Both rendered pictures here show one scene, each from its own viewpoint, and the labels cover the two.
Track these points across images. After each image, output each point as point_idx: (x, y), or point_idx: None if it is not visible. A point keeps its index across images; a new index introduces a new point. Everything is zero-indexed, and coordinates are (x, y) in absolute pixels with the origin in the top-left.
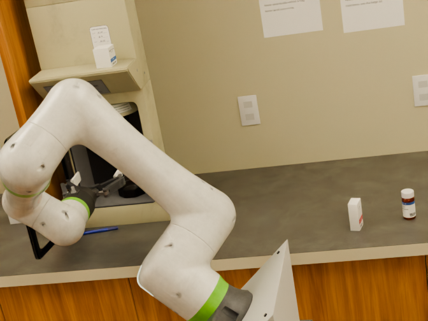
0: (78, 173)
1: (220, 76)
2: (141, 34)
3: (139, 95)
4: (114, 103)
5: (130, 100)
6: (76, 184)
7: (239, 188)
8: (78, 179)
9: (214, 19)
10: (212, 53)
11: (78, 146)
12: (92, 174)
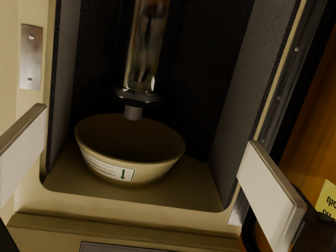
0: (240, 180)
1: (11, 51)
2: None
3: (25, 199)
4: (93, 197)
5: (53, 193)
6: (273, 194)
7: None
8: (252, 170)
9: (4, 128)
10: (16, 87)
11: (241, 96)
12: (255, 0)
